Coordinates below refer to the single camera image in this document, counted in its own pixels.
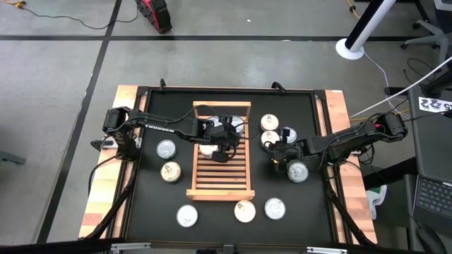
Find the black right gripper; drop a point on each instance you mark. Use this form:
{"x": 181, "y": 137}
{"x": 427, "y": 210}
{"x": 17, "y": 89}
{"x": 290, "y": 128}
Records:
{"x": 291, "y": 153}

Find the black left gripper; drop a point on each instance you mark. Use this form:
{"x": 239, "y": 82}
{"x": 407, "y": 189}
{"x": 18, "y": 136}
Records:
{"x": 226, "y": 137}

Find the blue red can gold lid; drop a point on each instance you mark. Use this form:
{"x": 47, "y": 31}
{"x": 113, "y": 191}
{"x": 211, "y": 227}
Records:
{"x": 269, "y": 138}
{"x": 206, "y": 151}
{"x": 171, "y": 171}
{"x": 269, "y": 122}

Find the teal can silver lid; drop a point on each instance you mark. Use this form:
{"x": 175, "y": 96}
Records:
{"x": 297, "y": 171}
{"x": 239, "y": 124}

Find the wooden slatted shelf rack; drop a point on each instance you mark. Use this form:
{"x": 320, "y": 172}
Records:
{"x": 220, "y": 180}

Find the Bumble Bee can silver lid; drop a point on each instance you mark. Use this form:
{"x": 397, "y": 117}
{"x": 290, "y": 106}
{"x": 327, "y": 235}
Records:
{"x": 166, "y": 149}

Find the blue red can cream lid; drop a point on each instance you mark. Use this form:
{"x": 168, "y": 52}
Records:
{"x": 244, "y": 211}

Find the white lid can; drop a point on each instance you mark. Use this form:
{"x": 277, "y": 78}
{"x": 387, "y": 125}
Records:
{"x": 186, "y": 216}

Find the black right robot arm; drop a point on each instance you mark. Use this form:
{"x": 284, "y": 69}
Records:
{"x": 353, "y": 135}

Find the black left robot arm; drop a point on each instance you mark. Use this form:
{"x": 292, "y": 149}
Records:
{"x": 159, "y": 126}

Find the black table clamp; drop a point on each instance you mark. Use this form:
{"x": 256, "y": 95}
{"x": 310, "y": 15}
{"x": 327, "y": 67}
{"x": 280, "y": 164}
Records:
{"x": 279, "y": 87}
{"x": 163, "y": 84}

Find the wooden table side plank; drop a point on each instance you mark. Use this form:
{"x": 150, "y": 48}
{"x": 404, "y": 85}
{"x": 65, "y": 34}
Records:
{"x": 337, "y": 106}
{"x": 99, "y": 206}

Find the white green bag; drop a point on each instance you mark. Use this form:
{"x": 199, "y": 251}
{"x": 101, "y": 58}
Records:
{"x": 376, "y": 201}

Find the white tower fan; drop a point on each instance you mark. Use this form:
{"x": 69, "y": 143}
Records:
{"x": 344, "y": 51}

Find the red black tool case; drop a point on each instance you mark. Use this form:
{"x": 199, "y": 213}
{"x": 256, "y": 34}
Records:
{"x": 155, "y": 14}

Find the dark grey desk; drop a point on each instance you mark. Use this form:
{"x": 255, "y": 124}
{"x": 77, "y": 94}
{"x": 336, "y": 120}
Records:
{"x": 432, "y": 141}

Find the white paper marker tag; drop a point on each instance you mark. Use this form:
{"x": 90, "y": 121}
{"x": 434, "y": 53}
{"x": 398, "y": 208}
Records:
{"x": 434, "y": 104}

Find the black laptop keyboard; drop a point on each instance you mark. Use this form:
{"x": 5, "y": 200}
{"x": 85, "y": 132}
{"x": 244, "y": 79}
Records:
{"x": 436, "y": 197}

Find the grey office chair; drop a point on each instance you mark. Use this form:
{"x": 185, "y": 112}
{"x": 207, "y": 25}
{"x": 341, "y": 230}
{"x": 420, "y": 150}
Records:
{"x": 439, "y": 35}

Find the black frame bar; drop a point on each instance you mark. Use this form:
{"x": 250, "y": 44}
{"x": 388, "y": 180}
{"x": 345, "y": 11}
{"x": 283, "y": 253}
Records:
{"x": 53, "y": 247}

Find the grey floor bracket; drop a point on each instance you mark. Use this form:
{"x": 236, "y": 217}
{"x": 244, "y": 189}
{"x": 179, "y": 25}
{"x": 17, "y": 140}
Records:
{"x": 12, "y": 157}

